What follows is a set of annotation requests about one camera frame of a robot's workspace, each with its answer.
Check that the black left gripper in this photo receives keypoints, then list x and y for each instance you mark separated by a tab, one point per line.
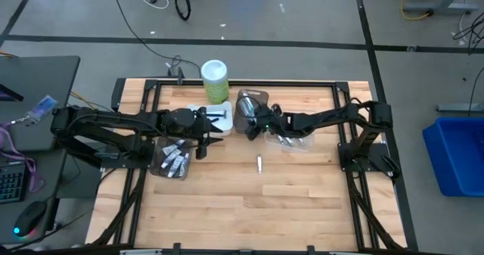
202	128

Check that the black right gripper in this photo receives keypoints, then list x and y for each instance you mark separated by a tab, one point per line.
272	120

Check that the silver nail clipper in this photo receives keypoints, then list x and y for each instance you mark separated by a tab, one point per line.
280	140
289	142
301	140

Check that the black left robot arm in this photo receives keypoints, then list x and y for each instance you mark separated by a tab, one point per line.
113	117

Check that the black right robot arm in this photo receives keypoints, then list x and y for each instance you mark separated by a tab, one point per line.
325	117

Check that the white plastic bin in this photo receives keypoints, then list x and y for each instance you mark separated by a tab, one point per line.
226	126

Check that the smoky grey plastic bin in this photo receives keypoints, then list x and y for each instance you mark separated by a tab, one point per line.
160	164
238	126

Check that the green wipes canister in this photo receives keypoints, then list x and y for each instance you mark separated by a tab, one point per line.
216	90

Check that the clear plastic bin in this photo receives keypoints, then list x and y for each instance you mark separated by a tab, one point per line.
308	143

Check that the grey desk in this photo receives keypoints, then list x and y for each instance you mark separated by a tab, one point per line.
38	81

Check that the black computer mouse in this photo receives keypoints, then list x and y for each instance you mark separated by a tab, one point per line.
30	217

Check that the grey floor bar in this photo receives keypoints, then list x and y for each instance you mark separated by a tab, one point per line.
457	107

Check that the blue plastic tub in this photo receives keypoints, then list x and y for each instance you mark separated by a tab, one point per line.
457	153

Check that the black desk monitor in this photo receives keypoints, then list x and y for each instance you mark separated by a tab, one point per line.
9	92

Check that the black keyboard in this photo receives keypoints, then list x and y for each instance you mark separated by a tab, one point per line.
11	183

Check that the black aluminium table frame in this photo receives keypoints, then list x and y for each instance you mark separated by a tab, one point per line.
264	83

